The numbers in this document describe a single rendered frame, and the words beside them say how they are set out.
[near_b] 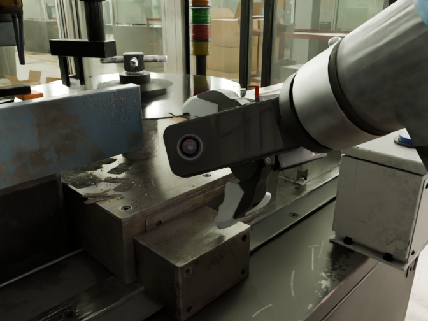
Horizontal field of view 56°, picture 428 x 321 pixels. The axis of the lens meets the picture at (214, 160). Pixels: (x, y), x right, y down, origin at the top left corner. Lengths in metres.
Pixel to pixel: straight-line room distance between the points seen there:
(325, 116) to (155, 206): 0.26
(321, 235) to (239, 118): 0.34
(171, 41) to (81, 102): 0.88
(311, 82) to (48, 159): 0.22
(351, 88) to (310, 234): 0.39
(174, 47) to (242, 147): 0.91
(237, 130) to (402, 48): 0.14
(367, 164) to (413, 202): 0.07
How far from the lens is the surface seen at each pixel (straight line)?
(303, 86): 0.30
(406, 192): 0.54
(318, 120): 0.29
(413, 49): 0.24
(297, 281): 0.53
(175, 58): 1.22
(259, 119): 0.33
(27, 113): 0.35
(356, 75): 0.27
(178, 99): 0.55
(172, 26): 1.22
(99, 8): 0.54
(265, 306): 0.49
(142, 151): 0.61
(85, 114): 0.37
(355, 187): 0.57
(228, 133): 0.33
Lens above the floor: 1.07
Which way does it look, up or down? 21 degrees down
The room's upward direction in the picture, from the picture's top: straight up
